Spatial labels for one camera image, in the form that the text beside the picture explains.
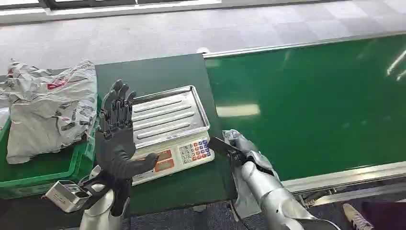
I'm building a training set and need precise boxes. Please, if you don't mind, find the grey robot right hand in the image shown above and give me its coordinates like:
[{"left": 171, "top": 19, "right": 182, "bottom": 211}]
[{"left": 207, "top": 137, "right": 247, "bottom": 168}]

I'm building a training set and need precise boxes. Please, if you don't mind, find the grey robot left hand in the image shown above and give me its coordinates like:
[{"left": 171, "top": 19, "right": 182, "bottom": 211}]
[{"left": 94, "top": 79, "right": 159, "bottom": 182}]

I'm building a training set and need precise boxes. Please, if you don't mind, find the white scale with steel tray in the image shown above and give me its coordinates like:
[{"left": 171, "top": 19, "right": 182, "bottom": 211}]
[{"left": 129, "top": 85, "right": 216, "bottom": 187}]

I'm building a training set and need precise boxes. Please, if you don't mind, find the green plastic crate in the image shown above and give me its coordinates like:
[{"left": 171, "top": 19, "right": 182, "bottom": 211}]
[{"left": 0, "top": 94, "right": 103, "bottom": 200}]

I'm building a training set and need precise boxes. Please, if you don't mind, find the large white crumpled parcel bag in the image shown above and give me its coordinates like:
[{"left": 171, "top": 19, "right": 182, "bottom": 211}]
[{"left": 6, "top": 60, "right": 99, "bottom": 165}]

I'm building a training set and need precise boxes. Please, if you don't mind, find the small pale parcel bag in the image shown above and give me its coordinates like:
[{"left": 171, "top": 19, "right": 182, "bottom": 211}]
[{"left": 0, "top": 107, "right": 11, "bottom": 131}]

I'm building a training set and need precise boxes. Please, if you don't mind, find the white parcel bag red print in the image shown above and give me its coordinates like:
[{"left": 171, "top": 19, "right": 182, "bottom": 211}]
[{"left": 0, "top": 58, "right": 53, "bottom": 109}]

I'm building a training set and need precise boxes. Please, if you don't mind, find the person's shoe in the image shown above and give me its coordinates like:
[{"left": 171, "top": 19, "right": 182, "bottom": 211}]
[{"left": 342, "top": 203, "right": 375, "bottom": 230}]

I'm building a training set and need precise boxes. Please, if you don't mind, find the person's leg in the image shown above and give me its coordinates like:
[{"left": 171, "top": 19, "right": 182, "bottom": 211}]
[{"left": 361, "top": 201, "right": 406, "bottom": 230}]

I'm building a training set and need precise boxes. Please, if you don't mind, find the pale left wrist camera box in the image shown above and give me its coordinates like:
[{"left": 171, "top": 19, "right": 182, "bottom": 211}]
[{"left": 44, "top": 180, "right": 91, "bottom": 214}]

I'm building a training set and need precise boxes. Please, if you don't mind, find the green conveyor belt steel frame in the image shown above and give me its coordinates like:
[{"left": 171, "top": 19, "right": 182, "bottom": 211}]
[{"left": 203, "top": 30, "right": 406, "bottom": 207}]

